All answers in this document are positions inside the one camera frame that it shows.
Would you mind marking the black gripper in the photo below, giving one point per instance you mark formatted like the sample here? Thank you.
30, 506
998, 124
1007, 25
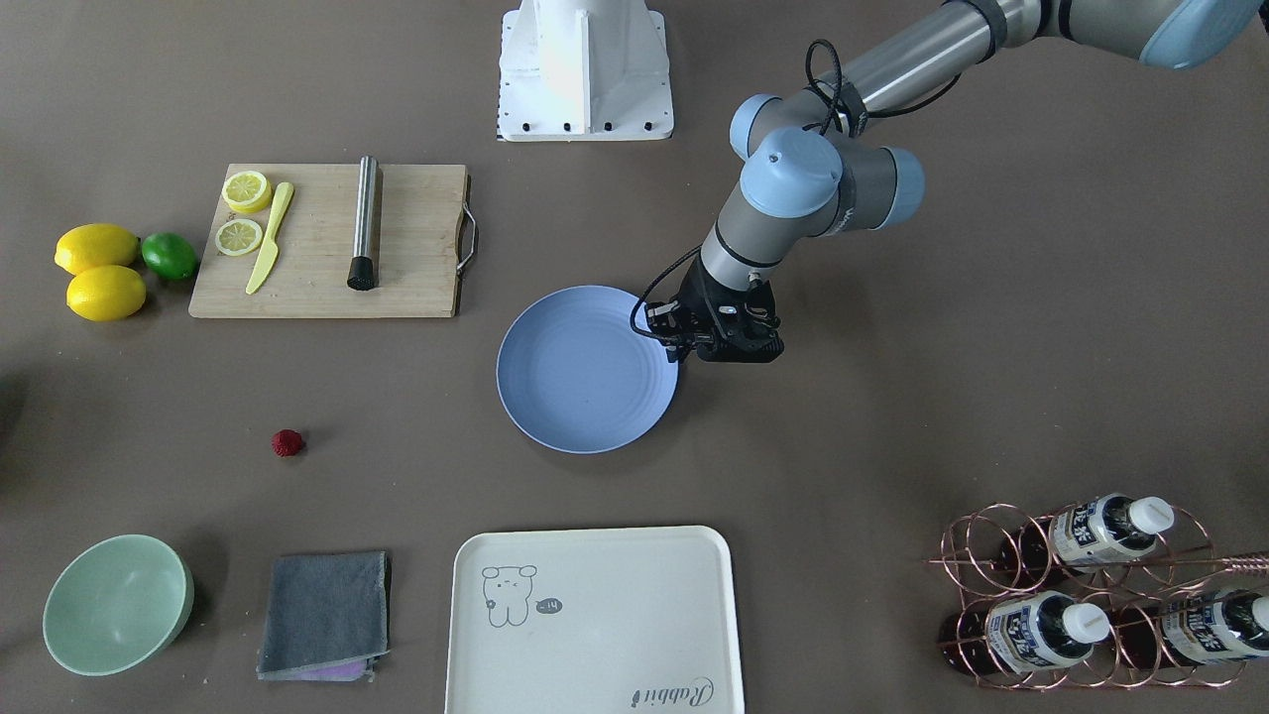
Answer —
706, 291

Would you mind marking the lemon slice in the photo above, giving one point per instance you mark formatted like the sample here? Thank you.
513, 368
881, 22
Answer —
238, 237

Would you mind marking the yellow plastic knife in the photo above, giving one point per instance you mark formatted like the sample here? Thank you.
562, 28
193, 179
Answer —
269, 250

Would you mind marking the lemon half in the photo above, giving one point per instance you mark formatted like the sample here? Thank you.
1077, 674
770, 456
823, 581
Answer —
247, 192

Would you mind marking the cream rabbit tray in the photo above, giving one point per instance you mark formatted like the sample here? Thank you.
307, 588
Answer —
631, 620

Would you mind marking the green lime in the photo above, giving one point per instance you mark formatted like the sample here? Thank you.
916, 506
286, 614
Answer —
169, 256

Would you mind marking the grey folded cloth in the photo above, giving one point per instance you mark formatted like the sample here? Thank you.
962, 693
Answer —
327, 617

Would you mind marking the copper wire bottle rack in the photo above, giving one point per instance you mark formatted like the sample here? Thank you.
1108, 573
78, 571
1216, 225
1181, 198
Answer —
981, 553

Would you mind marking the wooden cutting board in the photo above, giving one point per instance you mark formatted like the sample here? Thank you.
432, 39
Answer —
420, 222

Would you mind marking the green bowl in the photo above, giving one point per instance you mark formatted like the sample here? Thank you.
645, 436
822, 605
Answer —
117, 604

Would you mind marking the yellow lemon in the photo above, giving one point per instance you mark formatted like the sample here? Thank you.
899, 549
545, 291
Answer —
96, 245
106, 293

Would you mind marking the blue plate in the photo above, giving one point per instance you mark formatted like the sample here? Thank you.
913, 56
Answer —
574, 375

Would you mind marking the steel muddler black tip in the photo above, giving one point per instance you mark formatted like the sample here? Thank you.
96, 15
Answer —
363, 270

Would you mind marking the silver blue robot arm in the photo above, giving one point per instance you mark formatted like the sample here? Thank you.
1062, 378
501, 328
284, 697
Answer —
807, 172

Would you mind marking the dark bottle white cap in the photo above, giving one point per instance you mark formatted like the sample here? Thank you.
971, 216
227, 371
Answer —
1109, 530

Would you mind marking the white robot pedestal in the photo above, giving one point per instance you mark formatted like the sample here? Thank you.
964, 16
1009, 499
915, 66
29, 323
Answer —
584, 71

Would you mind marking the red strawberry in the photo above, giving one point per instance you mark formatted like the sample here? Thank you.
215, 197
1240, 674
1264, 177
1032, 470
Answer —
287, 443

